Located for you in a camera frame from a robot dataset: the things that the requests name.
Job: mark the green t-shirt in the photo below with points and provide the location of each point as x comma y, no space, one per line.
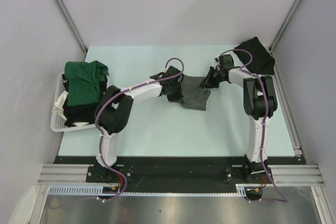
84,80

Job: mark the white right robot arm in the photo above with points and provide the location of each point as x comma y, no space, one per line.
259,101

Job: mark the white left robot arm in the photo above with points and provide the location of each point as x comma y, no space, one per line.
114,109

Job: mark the black t-shirt in basket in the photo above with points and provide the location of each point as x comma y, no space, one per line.
75,115

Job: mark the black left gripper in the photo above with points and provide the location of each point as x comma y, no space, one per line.
178,96

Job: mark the white printed t-shirt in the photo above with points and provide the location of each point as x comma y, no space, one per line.
58,110

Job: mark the white slotted cable duct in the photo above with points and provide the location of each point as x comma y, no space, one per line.
106,191

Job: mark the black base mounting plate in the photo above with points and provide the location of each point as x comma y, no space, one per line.
169,174

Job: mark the aluminium frame rail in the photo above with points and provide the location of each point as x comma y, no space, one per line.
283,175

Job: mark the grey t-shirt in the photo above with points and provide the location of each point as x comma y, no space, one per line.
194,97

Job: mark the white plastic laundry basket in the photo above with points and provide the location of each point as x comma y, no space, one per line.
55,125

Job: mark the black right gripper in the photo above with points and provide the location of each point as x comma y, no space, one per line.
206,82

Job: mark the black t-shirt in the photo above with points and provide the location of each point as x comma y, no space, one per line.
262,62
75,115

